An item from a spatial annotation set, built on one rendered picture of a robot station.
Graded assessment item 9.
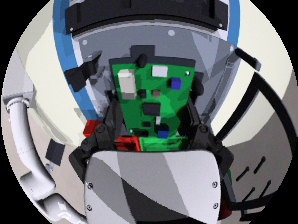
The green circuit board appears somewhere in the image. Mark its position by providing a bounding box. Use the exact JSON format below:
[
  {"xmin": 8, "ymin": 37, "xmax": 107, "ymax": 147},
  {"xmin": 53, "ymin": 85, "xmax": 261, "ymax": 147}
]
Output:
[{"xmin": 112, "ymin": 63, "xmax": 195, "ymax": 139}]

